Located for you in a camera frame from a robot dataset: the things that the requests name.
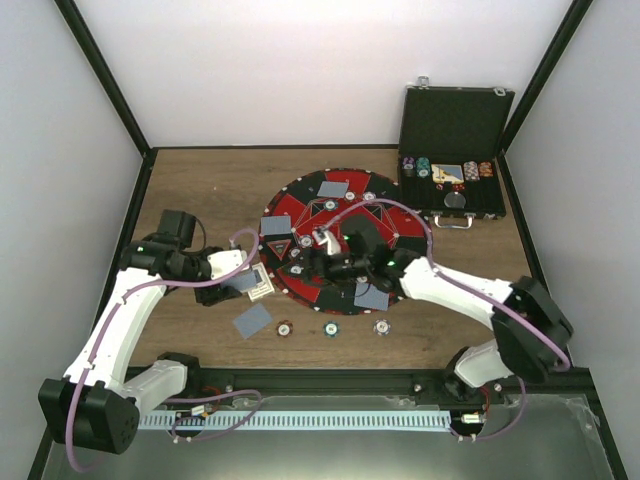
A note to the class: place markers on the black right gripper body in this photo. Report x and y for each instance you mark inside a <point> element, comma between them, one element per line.
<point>358,266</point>

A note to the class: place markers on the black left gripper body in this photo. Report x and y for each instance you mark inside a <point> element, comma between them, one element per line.
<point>208,296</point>

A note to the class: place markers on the dealt card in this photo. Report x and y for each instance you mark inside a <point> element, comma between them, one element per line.
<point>331,189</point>
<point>367,296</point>
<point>252,321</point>
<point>275,225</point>

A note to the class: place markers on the blue white chip stack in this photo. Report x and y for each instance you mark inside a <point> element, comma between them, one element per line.
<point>381,327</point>

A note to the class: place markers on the teal chip stack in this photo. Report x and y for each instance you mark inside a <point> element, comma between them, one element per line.
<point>423,167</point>
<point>331,329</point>

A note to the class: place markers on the red brown chip stack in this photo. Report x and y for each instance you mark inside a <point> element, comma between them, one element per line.
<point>284,329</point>

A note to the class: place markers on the playing card deck with box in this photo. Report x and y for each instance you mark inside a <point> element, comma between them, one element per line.
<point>242,282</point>

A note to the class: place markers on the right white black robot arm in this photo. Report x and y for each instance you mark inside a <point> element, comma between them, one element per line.
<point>530,332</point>

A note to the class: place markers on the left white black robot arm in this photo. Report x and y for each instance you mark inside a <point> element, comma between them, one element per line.
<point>94,405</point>

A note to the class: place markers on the white playing card box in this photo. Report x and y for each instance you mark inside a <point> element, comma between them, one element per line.
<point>264,286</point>

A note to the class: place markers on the round red black poker mat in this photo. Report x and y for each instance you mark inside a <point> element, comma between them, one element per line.
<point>299,200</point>

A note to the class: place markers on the triangular all in token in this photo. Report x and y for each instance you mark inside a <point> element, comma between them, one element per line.
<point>279,247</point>

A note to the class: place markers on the purple chip stack in case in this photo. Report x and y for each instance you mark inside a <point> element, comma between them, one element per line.
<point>409,166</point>

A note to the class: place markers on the teal chip stack in case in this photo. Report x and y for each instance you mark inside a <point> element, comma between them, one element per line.
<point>423,167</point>

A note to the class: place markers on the red dice in case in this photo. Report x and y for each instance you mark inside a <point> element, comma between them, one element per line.
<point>450,187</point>

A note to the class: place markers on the card deck in case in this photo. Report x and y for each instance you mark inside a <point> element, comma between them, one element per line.
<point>445,173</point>

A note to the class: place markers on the white chip stack in case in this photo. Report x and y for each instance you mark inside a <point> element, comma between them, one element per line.
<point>471,171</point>

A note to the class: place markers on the black poker chip case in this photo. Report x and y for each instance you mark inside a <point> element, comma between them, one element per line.
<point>453,125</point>

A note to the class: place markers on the orange chip stack in case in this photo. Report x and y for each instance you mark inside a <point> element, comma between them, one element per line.
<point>486,169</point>

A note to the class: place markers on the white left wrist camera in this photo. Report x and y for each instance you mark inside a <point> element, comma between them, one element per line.
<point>227,263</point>

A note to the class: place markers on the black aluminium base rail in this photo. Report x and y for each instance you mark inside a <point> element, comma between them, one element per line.
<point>425,383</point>

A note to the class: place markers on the light blue slotted cable duct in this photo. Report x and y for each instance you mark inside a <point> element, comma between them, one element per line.
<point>395,420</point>

